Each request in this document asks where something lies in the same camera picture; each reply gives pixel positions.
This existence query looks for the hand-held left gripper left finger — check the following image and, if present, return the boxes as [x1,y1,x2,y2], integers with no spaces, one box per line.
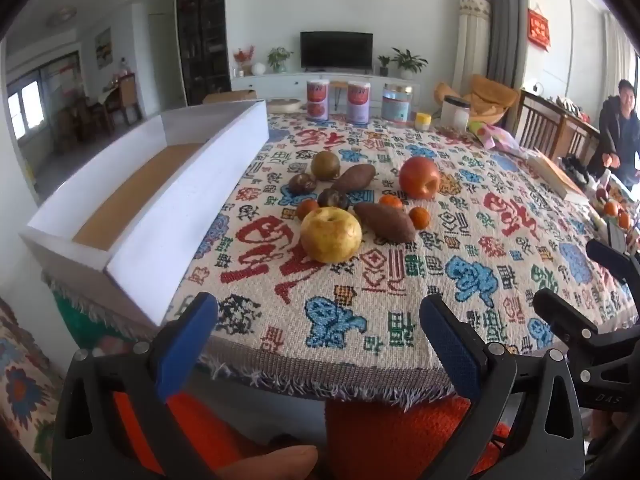
[51,291,219,480]

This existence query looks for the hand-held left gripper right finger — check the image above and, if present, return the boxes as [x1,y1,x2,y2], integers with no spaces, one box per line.
[419,294,583,480]

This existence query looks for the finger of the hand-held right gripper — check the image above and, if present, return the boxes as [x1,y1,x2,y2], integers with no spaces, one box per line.
[532,288,609,357]
[585,238,640,286]

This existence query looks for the white cardboard box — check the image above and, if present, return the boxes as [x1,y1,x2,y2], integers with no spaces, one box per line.
[20,100,271,328]

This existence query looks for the large sweet potato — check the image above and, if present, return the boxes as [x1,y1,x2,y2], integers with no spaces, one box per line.
[354,202,417,243]

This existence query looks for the yellow apple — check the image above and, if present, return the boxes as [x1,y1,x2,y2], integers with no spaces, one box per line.
[300,207,363,264]

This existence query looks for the red apple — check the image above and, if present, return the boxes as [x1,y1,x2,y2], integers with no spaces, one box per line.
[398,156,442,200]

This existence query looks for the dark passion fruit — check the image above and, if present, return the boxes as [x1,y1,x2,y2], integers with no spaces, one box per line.
[288,173,318,196]
[318,188,351,211]

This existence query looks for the small sweet potato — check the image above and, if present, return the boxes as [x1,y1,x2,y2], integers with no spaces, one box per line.
[331,164,377,195]

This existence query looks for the brown kiwi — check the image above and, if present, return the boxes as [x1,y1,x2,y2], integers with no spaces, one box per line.
[311,150,342,181]

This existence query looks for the person's left hand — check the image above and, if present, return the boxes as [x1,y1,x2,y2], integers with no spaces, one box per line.
[219,445,319,480]

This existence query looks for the orange knit trousers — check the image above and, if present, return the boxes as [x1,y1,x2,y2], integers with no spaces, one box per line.
[112,390,511,480]

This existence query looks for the beige book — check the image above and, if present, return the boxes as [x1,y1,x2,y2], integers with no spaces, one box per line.
[525,152,591,201]

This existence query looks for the printed woven tablecloth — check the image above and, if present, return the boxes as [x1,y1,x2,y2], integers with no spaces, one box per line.
[42,110,640,406]

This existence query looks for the green fringed cloth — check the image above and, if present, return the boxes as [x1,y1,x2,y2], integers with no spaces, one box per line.
[50,280,151,356]

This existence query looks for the dark wooden slatted chair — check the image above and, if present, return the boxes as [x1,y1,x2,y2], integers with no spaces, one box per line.
[515,89,601,161]

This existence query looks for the floral sofa cover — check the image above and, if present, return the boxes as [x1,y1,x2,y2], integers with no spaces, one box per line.
[0,297,66,476]

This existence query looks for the pink patterned bag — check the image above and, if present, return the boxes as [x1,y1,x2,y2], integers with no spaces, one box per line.
[467,120,521,151]

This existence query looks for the orange cushioned armchair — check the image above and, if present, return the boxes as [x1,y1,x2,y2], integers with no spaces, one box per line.
[434,75,521,126]

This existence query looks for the white jar black lid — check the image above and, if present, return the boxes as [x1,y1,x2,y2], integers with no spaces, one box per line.
[441,95,472,133]

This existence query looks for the blue label jar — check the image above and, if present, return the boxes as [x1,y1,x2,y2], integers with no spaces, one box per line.
[381,83,415,123]

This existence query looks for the brown cardboard carton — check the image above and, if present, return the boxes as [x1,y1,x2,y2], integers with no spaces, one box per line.
[202,89,257,106]

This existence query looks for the wooden dining chair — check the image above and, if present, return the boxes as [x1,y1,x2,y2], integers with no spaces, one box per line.
[117,74,141,123]

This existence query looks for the oval wicker basket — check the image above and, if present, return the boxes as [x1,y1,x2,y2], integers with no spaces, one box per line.
[265,97,303,114]

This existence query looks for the red white can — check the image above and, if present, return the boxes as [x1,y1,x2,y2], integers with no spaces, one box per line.
[347,80,371,125]
[306,80,330,121]

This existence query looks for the covered standing air conditioner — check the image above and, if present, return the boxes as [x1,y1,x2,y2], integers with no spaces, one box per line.
[452,0,492,96]

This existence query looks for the grey curtain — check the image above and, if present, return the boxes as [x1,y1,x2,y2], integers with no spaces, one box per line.
[477,0,526,91]

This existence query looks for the white television cabinet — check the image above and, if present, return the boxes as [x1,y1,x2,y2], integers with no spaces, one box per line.
[231,71,441,111]

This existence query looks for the large leafy potted plant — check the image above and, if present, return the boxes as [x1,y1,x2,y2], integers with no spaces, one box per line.
[391,48,429,79]

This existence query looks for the red flower arrangement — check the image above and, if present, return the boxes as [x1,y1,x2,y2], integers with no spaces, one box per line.
[233,46,256,77]

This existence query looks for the potted plant green vase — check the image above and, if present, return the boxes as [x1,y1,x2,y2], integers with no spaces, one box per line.
[266,47,295,74]

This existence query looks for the dark glass display cabinet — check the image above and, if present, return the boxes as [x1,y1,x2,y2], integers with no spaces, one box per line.
[175,0,232,107]

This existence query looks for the black television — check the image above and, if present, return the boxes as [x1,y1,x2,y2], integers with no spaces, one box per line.
[300,31,374,72]

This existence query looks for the red wall hanging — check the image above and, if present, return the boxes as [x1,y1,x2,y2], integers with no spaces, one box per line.
[527,7,551,51]

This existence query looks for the framed wall picture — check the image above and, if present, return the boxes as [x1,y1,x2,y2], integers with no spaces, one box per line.
[95,27,112,69]

